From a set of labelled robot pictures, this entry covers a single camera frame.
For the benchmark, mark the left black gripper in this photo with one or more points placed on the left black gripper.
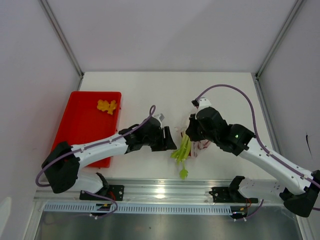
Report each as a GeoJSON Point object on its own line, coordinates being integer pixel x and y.
{"type": "Point", "coordinates": [166, 143]}

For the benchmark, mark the yellow toy food piece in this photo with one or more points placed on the yellow toy food piece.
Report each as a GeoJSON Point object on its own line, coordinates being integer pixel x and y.
{"type": "Point", "coordinates": [105, 106]}

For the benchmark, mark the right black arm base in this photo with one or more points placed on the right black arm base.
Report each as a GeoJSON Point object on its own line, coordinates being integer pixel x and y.
{"type": "Point", "coordinates": [221, 194]}

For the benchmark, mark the aluminium mounting rail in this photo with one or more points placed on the aluminium mounting rail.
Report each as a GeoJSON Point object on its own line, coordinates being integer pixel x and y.
{"type": "Point", "coordinates": [145, 191]}

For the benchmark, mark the right aluminium frame post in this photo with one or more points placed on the right aluminium frame post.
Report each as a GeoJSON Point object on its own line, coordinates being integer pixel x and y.
{"type": "Point", "coordinates": [284, 29]}

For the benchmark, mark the green white toy celery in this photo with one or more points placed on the green white toy celery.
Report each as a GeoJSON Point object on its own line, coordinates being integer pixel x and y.
{"type": "Point", "coordinates": [180, 155]}

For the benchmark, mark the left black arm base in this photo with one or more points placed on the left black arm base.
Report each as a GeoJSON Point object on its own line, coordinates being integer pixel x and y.
{"type": "Point", "coordinates": [110, 192]}

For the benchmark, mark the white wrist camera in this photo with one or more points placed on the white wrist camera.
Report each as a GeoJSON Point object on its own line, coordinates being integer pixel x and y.
{"type": "Point", "coordinates": [201, 103]}
{"type": "Point", "coordinates": [160, 117]}

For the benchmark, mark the white slotted cable duct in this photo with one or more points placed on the white slotted cable duct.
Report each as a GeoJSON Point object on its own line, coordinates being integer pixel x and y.
{"type": "Point", "coordinates": [134, 208]}

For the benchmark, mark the left aluminium frame post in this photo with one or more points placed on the left aluminium frame post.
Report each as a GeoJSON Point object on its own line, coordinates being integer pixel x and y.
{"type": "Point", "coordinates": [52, 19]}

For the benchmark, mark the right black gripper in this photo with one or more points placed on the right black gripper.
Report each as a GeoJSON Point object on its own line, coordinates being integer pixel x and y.
{"type": "Point", "coordinates": [190, 131]}

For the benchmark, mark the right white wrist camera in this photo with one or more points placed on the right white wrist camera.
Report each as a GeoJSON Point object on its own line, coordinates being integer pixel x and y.
{"type": "Point", "coordinates": [201, 103]}

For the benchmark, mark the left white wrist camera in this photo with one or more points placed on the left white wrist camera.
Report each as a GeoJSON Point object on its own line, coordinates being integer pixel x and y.
{"type": "Point", "coordinates": [160, 117]}

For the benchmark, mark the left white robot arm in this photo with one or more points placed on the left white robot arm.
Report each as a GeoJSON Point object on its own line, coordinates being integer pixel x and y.
{"type": "Point", "coordinates": [63, 166]}

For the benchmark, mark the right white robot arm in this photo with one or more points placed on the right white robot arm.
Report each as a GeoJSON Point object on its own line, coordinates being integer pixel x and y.
{"type": "Point", "coordinates": [297, 188]}

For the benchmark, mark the clear zip top bag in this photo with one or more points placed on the clear zip top bag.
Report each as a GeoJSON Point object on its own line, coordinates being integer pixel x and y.
{"type": "Point", "coordinates": [184, 123]}

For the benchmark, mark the red plastic tray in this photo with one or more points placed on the red plastic tray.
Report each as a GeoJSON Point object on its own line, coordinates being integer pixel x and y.
{"type": "Point", "coordinates": [82, 122]}

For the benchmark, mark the aluminium frame post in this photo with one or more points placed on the aluminium frame post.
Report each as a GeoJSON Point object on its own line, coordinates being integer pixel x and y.
{"type": "Point", "coordinates": [284, 29]}
{"type": "Point", "coordinates": [52, 19]}

